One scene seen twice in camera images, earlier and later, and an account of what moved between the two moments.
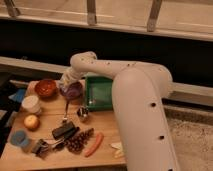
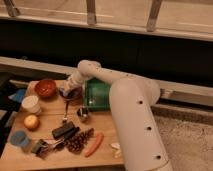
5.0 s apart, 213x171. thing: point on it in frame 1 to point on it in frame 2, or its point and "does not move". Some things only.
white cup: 31,104 does not move
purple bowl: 73,91 does not move
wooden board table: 50,129 does not move
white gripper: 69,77 to 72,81
